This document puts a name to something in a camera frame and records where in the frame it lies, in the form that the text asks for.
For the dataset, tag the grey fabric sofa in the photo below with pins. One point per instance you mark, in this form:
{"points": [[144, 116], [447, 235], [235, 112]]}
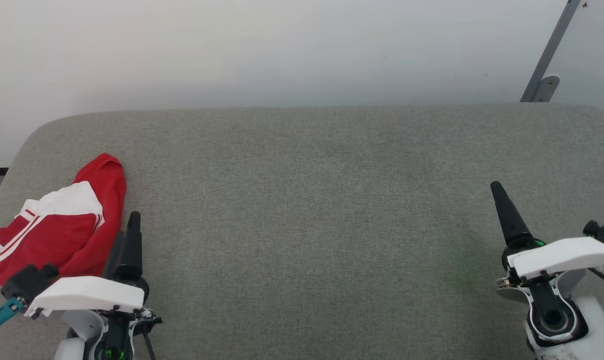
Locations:
{"points": [[307, 225]]}

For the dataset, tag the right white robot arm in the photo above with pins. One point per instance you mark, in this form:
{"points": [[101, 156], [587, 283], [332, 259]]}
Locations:
{"points": [[597, 330]]}

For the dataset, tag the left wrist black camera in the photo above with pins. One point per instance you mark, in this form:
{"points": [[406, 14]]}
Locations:
{"points": [[29, 282]]}

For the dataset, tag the grey metal bracket bar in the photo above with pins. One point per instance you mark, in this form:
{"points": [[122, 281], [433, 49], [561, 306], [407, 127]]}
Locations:
{"points": [[552, 45]]}

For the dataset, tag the red Bulls 23 jersey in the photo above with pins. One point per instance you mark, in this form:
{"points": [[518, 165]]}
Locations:
{"points": [[61, 235]]}

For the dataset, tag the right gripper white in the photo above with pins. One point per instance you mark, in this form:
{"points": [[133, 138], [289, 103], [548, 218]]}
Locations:
{"points": [[562, 255]]}

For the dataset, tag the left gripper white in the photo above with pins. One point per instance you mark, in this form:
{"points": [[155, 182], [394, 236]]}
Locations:
{"points": [[86, 295]]}

